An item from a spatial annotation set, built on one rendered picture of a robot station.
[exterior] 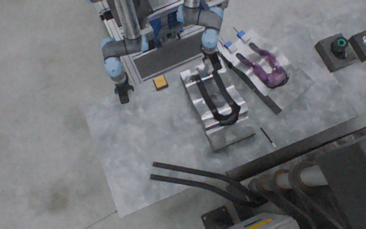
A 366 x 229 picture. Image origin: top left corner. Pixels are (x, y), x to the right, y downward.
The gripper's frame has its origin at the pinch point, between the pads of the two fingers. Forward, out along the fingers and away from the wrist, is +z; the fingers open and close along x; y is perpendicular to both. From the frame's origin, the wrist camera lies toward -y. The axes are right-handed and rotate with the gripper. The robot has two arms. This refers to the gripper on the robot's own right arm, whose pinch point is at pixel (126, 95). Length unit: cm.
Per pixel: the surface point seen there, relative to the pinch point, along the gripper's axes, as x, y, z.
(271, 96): -80, -17, 4
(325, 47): -122, 7, 8
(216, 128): -46, -28, 9
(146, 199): 1, -58, 15
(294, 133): -91, -39, 15
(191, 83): -37.7, 1.2, 6.2
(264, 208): -62, -76, 17
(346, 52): -133, 1, 8
